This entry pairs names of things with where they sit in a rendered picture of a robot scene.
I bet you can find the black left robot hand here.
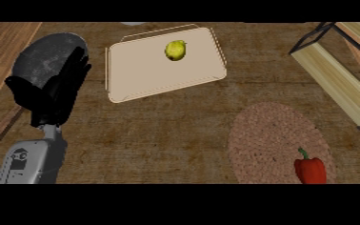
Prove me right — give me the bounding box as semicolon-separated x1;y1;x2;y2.
4;46;93;129

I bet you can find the beige rectangular placemat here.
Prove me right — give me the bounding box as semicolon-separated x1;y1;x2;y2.
105;23;227;104

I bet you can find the yellow-green cupcake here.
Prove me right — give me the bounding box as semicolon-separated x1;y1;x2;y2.
164;39;189;62

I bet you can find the brown round woven placemat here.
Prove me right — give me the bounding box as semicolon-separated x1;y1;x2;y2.
226;101;338;185

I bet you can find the wooden tiered shelf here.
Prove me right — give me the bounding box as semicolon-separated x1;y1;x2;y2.
286;22;360;128

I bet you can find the dark grey round plate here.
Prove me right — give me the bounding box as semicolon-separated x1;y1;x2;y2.
10;32;90;91

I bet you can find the red bell pepper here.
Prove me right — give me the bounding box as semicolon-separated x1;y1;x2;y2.
292;147;328;185

